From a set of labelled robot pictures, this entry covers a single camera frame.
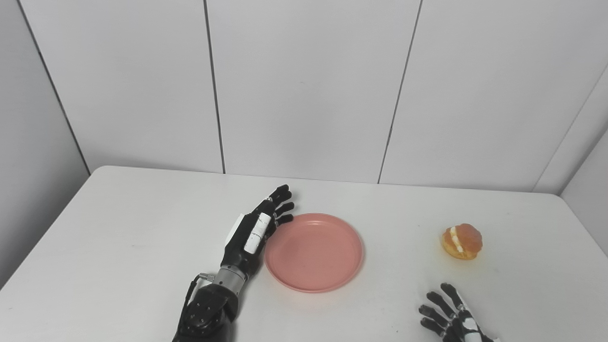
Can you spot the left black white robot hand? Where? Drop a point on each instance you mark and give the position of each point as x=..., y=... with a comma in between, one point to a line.
x=251, y=237

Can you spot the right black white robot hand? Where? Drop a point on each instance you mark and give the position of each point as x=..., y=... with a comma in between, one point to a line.
x=451, y=318

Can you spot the pink round plate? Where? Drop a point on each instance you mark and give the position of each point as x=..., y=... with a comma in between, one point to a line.
x=314, y=251

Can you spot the cream puff pastry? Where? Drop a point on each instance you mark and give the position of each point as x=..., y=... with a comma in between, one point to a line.
x=461, y=241

